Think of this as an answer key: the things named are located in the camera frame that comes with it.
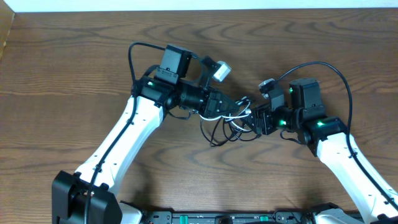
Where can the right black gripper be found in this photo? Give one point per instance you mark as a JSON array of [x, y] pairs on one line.
[[262, 117]]

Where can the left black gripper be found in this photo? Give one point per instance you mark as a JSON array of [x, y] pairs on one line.
[[212, 101]]

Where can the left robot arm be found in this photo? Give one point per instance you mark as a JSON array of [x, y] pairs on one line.
[[181, 79]]

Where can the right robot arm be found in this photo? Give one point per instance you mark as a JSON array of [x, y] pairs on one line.
[[328, 139]]

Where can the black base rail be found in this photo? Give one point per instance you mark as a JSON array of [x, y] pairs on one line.
[[280, 216]]

